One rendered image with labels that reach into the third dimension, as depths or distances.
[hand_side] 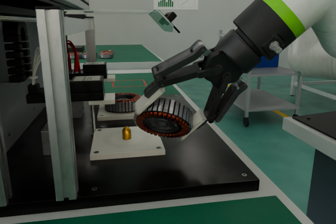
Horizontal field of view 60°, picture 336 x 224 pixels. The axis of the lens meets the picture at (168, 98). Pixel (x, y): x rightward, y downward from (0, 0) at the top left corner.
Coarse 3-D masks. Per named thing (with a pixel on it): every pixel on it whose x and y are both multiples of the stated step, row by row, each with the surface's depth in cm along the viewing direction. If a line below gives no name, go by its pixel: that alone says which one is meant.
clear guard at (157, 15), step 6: (66, 12) 81; (72, 12) 81; (78, 12) 81; (84, 12) 81; (90, 12) 81; (96, 12) 81; (102, 12) 81; (108, 12) 81; (114, 12) 81; (120, 12) 81; (126, 12) 81; (132, 12) 81; (138, 12) 81; (144, 12) 81; (150, 12) 81; (156, 12) 79; (156, 18) 90; (162, 18) 80; (162, 24) 90; (168, 24) 80; (168, 30) 91; (174, 30) 80
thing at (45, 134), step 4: (44, 128) 59; (44, 132) 58; (48, 132) 58; (44, 136) 58; (48, 136) 58; (44, 140) 58; (48, 140) 58; (44, 144) 59; (48, 144) 59; (44, 148) 59; (48, 148) 59; (44, 152) 59; (48, 152) 59
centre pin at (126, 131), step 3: (126, 126) 65; (123, 129) 64; (126, 129) 64; (129, 129) 64; (123, 132) 64; (126, 132) 64; (129, 132) 64; (123, 135) 64; (126, 135) 64; (129, 135) 64; (123, 138) 64; (126, 138) 64; (129, 138) 65
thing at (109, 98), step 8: (72, 80) 58; (80, 80) 58; (88, 80) 58; (96, 80) 58; (40, 88) 62; (72, 88) 57; (80, 88) 58; (88, 88) 58; (96, 88) 58; (32, 96) 56; (40, 96) 56; (72, 96) 57; (80, 96) 58; (88, 96) 58; (96, 96) 58; (104, 96) 62; (112, 96) 62; (88, 104) 59; (96, 104) 59
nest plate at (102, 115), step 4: (100, 104) 92; (100, 108) 88; (104, 108) 88; (100, 112) 84; (104, 112) 84; (108, 112) 84; (112, 112) 84; (116, 112) 84; (120, 112) 84; (124, 112) 84; (128, 112) 84; (132, 112) 84; (100, 116) 80; (104, 116) 80; (108, 116) 80; (112, 116) 81; (116, 116) 81; (120, 116) 81; (124, 116) 81; (128, 116) 81; (132, 116) 82; (100, 120) 80
